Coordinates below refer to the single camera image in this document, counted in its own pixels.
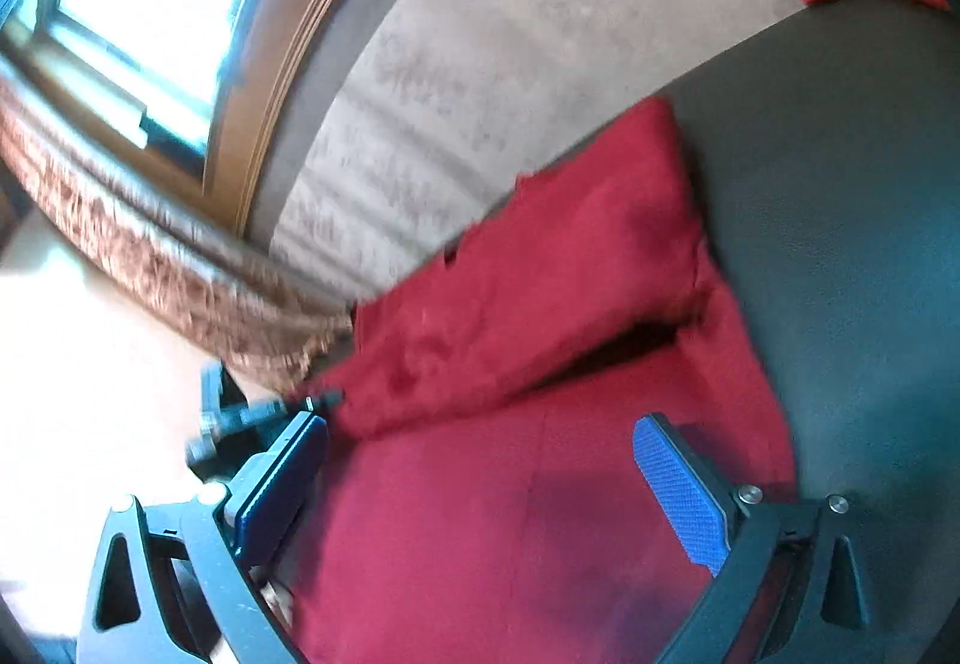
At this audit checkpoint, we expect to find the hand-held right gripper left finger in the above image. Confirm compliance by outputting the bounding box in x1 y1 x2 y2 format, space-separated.
75 411 331 664

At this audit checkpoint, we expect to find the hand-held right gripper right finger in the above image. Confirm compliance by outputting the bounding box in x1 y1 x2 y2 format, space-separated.
632 411 880 664

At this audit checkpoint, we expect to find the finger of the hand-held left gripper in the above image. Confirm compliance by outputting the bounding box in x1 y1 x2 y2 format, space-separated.
186 364 346 485

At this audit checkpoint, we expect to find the maroon cloth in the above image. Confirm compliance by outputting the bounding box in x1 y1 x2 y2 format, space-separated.
289 96 800 664

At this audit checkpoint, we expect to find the brown patterned curtain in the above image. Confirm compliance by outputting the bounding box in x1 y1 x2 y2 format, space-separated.
0 53 357 395

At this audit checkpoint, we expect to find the wooden window sill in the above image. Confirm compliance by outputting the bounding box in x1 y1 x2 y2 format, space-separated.
202 0 421 238

